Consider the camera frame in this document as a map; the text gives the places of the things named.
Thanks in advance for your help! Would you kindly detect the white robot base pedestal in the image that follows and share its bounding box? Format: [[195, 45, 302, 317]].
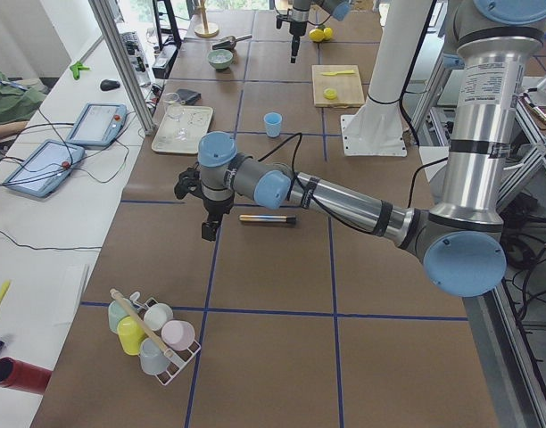
[[341, 0, 434, 157]]

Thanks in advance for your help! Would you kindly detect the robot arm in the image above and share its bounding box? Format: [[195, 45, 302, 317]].
[[285, 0, 352, 62], [194, 1, 546, 297]]

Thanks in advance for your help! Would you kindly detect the steel ice scoop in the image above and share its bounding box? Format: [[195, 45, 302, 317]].
[[211, 34, 252, 51]]

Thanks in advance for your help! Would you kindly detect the green bowl of ice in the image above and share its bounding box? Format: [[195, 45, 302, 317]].
[[207, 49, 234, 70]]

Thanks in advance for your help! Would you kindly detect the grey cup on rack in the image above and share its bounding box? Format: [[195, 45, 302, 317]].
[[139, 338, 170, 375]]

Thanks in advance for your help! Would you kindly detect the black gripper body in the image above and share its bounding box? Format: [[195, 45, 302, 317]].
[[289, 21, 306, 53], [203, 197, 234, 226]]

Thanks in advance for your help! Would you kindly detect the wooden rack handle stick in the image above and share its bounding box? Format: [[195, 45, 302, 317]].
[[110, 288, 172, 359]]

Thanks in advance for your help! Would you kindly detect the yellow lemon half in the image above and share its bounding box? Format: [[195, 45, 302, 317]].
[[323, 87, 337, 100]]

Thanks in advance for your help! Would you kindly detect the yellow cup on rack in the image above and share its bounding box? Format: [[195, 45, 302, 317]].
[[117, 316, 146, 356]]

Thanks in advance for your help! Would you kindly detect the white wire cup rack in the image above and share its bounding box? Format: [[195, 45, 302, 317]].
[[129, 292, 201, 385]]

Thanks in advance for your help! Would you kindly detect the clear wine glass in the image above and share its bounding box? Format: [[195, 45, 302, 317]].
[[162, 92, 188, 141]]

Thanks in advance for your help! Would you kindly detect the black computer mouse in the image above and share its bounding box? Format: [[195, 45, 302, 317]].
[[99, 79, 120, 92]]

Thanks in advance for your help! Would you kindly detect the blue teach pendant far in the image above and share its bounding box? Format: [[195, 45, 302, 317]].
[[66, 103, 128, 147]]

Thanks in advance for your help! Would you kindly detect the red cylinder can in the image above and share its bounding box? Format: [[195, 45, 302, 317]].
[[0, 357, 53, 395]]

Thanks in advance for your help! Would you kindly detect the green cup on rack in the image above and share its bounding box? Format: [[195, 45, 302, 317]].
[[108, 300, 128, 334]]

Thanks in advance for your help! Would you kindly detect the light blue plastic cup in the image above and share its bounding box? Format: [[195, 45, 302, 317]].
[[263, 111, 283, 138]]

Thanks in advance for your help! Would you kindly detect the cream bear serving tray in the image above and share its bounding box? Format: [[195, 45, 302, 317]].
[[151, 105, 213, 155]]

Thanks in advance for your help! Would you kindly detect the wooden mug tree stand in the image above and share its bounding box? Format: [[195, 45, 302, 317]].
[[194, 0, 219, 38]]

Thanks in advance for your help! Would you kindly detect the blue teach pendant near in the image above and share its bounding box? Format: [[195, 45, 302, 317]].
[[4, 140, 85, 198]]

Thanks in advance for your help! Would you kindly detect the steel muddler black tip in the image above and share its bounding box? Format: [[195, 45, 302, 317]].
[[238, 214, 297, 226]]

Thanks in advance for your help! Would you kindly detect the blue teach pendant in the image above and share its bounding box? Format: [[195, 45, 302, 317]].
[[4, 140, 85, 198], [66, 103, 128, 147]]

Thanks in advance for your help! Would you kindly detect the white cup on rack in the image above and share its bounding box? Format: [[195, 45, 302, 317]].
[[144, 303, 173, 332]]

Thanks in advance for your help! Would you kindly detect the pink cup on rack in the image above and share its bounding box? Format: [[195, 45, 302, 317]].
[[161, 320, 195, 351]]

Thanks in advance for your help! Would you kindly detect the whole yellow lemon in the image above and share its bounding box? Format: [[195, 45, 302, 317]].
[[309, 28, 326, 43]]

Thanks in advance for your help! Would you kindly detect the bamboo cutting board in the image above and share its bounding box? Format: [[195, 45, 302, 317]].
[[311, 64, 365, 108]]

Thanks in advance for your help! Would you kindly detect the yellow plastic knife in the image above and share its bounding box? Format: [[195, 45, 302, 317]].
[[320, 70, 356, 77]]

